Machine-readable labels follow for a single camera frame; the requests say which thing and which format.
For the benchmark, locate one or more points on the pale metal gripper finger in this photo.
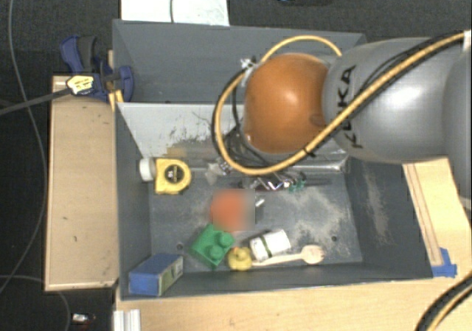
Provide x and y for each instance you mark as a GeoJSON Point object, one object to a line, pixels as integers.
{"type": "Point", "coordinates": [272, 185]}
{"type": "Point", "coordinates": [217, 173]}

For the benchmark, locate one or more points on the orange round object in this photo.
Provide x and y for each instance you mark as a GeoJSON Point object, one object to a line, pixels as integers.
{"type": "Point", "coordinates": [232, 209]}

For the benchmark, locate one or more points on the yellow tape measure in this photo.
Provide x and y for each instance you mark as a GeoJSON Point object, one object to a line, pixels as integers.
{"type": "Point", "coordinates": [171, 176]}

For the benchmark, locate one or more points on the white and green jar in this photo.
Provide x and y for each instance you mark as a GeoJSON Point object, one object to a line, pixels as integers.
{"type": "Point", "coordinates": [271, 244]}

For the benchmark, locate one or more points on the white plastic bottle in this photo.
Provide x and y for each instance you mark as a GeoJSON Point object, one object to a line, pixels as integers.
{"type": "Point", "coordinates": [146, 169]}

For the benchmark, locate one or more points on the green toy brick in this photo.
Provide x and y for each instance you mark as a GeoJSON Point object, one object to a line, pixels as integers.
{"type": "Point", "coordinates": [210, 246]}

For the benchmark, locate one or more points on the wooden spoon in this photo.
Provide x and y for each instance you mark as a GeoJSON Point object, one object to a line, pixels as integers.
{"type": "Point", "coordinates": [309, 254]}

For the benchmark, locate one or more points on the yellow rubber duck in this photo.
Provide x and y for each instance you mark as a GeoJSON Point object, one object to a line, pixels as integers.
{"type": "Point", "coordinates": [239, 259]}

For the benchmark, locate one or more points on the blue box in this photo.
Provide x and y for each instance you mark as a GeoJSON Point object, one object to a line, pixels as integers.
{"type": "Point", "coordinates": [153, 274]}

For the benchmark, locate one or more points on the grey metal bin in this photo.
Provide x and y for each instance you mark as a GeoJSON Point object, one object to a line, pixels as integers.
{"type": "Point", "coordinates": [166, 64]}

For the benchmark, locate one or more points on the pale wood board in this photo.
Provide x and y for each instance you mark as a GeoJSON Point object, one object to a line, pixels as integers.
{"type": "Point", "coordinates": [83, 193]}

